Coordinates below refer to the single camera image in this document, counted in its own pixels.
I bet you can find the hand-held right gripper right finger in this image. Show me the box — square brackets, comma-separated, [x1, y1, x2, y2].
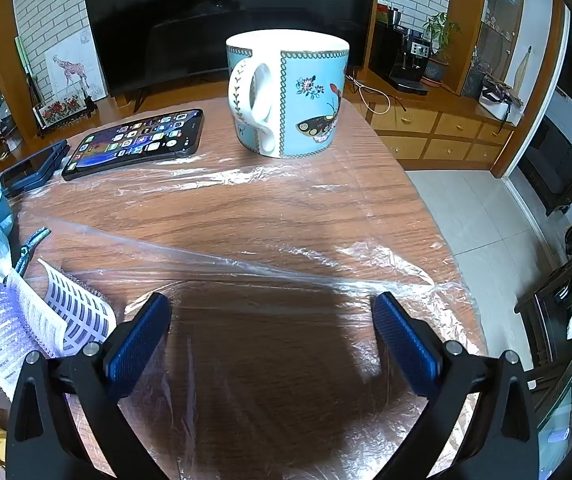
[372, 291, 539, 480]

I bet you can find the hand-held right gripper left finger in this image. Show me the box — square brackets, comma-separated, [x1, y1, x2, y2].
[5, 292, 173, 480]

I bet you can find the purple hair roller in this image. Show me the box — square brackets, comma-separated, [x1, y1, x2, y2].
[0, 268, 67, 396]

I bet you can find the dark wooden chair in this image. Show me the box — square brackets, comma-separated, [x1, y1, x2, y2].
[513, 217, 572, 376]

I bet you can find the dark framed screen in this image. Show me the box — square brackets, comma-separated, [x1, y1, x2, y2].
[536, 360, 572, 480]

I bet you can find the black smartphone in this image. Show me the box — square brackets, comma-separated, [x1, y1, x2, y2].
[61, 108, 205, 182]

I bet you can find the wooden drawer cabinet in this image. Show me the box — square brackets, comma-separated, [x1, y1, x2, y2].
[351, 67, 517, 163]

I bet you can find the dark armchair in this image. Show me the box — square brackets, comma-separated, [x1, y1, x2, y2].
[521, 125, 572, 216]

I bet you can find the framed red flower picture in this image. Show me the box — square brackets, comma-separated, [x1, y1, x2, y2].
[32, 91, 98, 138]

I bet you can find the blue butterfly ceramic mug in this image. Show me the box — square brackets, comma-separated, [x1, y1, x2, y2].
[226, 30, 350, 159]

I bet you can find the white handbag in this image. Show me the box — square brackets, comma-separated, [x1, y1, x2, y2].
[476, 74, 527, 128]

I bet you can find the giraffe drawing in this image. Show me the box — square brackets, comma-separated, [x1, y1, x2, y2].
[45, 30, 108, 106]

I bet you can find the green potted plant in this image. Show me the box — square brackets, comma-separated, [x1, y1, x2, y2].
[422, 12, 462, 86]

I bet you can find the black coffee machine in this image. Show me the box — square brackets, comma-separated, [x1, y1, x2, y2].
[370, 22, 434, 97]

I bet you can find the light green pole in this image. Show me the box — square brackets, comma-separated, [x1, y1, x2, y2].
[14, 35, 37, 93]

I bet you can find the black flat television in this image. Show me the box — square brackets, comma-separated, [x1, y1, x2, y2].
[81, 0, 379, 113]

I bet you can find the glass door cabinet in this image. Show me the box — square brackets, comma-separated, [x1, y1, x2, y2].
[461, 0, 542, 96]

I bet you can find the teal cord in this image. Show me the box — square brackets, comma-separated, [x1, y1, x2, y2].
[12, 227, 52, 276]

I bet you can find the white cable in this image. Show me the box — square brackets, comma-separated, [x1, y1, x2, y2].
[346, 72, 392, 113]

